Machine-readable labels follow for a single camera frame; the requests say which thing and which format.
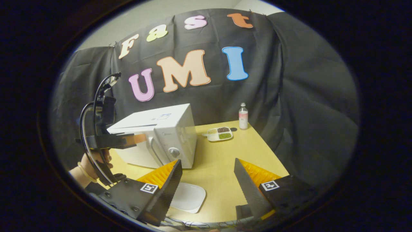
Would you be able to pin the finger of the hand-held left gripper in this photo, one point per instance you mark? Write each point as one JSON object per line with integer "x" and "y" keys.
{"x": 140, "y": 138}

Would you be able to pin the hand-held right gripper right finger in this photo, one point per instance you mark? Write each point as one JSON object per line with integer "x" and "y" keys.
{"x": 248, "y": 190}

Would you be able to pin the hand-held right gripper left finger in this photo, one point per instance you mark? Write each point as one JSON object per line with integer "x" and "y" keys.
{"x": 167, "y": 193}

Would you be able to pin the white microwave oven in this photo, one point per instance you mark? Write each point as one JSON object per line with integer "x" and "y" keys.
{"x": 173, "y": 129}

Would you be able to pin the white square plate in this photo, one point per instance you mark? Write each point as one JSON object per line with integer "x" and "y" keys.
{"x": 190, "y": 196}

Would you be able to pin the white divided grain dish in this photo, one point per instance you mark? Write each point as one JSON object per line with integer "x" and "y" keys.
{"x": 212, "y": 131}

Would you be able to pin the clear bottle with pink label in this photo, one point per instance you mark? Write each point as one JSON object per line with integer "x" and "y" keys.
{"x": 243, "y": 119}

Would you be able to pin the black backdrop cloth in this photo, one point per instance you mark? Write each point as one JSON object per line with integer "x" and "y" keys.
{"x": 289, "y": 96}

